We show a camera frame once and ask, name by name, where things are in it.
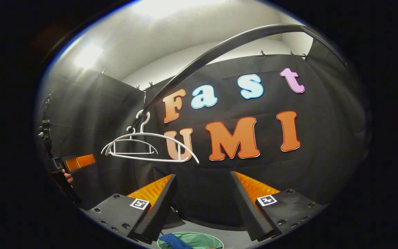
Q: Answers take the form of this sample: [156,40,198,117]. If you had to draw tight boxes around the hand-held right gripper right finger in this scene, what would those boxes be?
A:
[230,171,325,242]

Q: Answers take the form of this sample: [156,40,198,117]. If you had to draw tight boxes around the black metal clothes rack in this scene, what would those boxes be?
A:
[130,24,348,130]

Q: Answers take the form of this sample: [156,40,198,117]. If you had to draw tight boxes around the green laundry hamper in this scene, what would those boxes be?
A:
[157,232,224,249]

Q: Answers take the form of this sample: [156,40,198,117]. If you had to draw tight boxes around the white plastic hanger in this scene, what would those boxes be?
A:
[107,126,159,155]
[101,110,200,164]

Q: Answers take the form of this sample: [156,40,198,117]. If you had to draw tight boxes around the small ceiling light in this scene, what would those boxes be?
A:
[74,43,104,70]

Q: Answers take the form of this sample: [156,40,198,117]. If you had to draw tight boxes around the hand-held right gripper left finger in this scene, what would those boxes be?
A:
[86,174,178,244]

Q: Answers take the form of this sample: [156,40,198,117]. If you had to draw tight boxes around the blue corduroy jacket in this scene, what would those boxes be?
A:
[159,233,193,249]

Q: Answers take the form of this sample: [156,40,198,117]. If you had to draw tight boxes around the large ceiling light panel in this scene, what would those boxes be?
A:
[133,0,230,18]

